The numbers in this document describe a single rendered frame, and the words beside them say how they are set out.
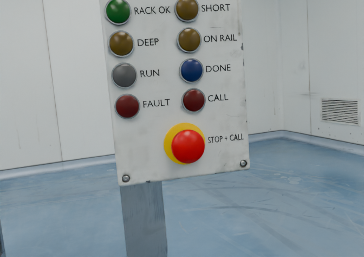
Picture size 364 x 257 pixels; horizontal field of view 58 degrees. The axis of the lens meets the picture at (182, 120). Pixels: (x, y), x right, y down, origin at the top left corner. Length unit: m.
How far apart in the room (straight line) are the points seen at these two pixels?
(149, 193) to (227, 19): 0.26
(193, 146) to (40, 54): 3.84
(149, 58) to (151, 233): 0.25
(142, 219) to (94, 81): 3.71
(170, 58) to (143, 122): 0.08
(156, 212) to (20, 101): 3.74
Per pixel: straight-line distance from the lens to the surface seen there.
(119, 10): 0.40
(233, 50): 0.42
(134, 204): 0.48
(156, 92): 0.40
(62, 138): 4.18
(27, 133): 4.19
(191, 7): 0.41
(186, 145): 0.38
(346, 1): 4.21
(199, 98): 0.40
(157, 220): 0.50
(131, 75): 0.39
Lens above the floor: 0.95
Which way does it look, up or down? 7 degrees down
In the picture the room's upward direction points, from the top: 4 degrees counter-clockwise
